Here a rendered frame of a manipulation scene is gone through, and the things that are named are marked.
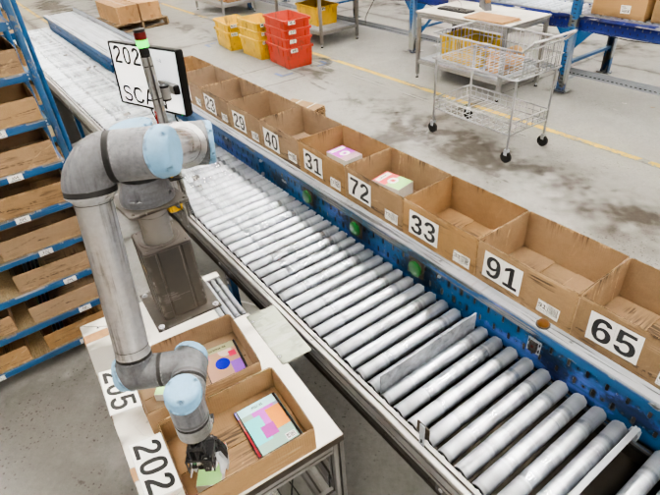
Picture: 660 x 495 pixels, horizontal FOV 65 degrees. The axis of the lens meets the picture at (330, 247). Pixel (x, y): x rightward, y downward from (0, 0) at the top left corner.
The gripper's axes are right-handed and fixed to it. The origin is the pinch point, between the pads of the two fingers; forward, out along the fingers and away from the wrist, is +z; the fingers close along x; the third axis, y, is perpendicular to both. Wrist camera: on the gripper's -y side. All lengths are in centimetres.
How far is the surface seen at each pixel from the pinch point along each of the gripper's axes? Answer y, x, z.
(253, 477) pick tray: 5.3, 12.4, -0.6
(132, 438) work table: -13.9, -27.1, 3.1
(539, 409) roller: -11, 100, 4
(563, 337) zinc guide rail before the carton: -26, 111, -11
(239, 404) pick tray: -22.4, 5.7, 2.2
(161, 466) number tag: 3.4, -11.8, -7.6
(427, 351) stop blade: -35, 70, 0
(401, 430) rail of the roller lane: -8, 56, 4
